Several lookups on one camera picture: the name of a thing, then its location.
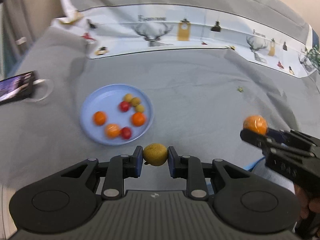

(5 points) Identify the yellow-green pear-like fruit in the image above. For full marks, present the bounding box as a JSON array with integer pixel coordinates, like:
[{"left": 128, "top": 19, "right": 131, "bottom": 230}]
[{"left": 143, "top": 143, "right": 168, "bottom": 166}]

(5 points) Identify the grey curtain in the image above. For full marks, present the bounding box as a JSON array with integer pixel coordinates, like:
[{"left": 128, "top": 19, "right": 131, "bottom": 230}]
[{"left": 2, "top": 0, "right": 35, "bottom": 60}]

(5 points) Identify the orange tangerine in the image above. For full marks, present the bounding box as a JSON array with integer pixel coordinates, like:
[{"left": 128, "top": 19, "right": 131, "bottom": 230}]
[
  {"left": 93, "top": 111, "right": 107, "bottom": 126},
  {"left": 131, "top": 112, "right": 146, "bottom": 127}
]

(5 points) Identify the deer print fabric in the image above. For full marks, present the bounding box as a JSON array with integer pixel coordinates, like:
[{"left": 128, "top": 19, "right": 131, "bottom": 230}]
[{"left": 52, "top": 0, "right": 319, "bottom": 78}]

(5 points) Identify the grey cloth cover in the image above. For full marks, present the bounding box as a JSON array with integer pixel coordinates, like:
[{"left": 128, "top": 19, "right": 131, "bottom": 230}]
[{"left": 1, "top": 0, "right": 319, "bottom": 197}]

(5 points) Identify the orange fruit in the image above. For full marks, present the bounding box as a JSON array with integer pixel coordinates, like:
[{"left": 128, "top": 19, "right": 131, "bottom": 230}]
[{"left": 104, "top": 124, "right": 121, "bottom": 139}]

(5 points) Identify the white charging cable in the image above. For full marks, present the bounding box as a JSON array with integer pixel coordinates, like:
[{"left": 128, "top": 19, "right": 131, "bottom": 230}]
[{"left": 26, "top": 78, "right": 54, "bottom": 103}]

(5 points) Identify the small red cherry tomato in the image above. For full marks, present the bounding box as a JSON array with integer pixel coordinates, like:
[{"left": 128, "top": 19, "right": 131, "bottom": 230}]
[{"left": 119, "top": 101, "right": 131, "bottom": 112}]

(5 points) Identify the yellow-green small fruit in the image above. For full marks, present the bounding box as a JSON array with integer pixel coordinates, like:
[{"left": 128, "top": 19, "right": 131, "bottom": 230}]
[
  {"left": 130, "top": 97, "right": 141, "bottom": 107},
  {"left": 135, "top": 104, "right": 145, "bottom": 113},
  {"left": 123, "top": 93, "right": 133, "bottom": 103}
]

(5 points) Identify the right human hand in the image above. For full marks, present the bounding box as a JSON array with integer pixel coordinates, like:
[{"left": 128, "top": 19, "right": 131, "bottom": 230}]
[{"left": 294, "top": 184, "right": 319, "bottom": 227}]

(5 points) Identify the orange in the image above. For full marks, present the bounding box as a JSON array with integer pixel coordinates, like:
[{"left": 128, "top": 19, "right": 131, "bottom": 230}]
[{"left": 243, "top": 115, "right": 268, "bottom": 135}]

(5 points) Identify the black smartphone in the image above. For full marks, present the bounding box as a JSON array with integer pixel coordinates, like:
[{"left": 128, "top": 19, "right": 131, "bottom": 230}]
[{"left": 0, "top": 71, "right": 36, "bottom": 105}]

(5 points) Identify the blue plastic plate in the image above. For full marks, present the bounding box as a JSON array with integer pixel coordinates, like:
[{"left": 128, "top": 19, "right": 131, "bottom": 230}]
[{"left": 79, "top": 84, "right": 154, "bottom": 146}]

